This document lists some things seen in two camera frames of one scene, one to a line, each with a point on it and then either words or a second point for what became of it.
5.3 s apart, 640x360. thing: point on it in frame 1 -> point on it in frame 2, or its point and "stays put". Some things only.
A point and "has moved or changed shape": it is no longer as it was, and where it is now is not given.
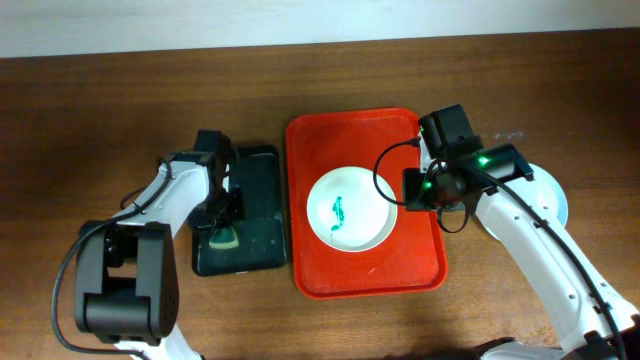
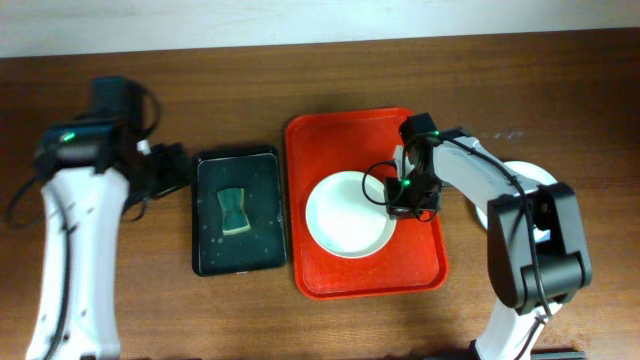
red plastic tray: (413, 258) stays put
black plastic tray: (261, 234) stays put
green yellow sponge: (224, 238) has moved or changed shape
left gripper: (205, 221) -> (181, 160)
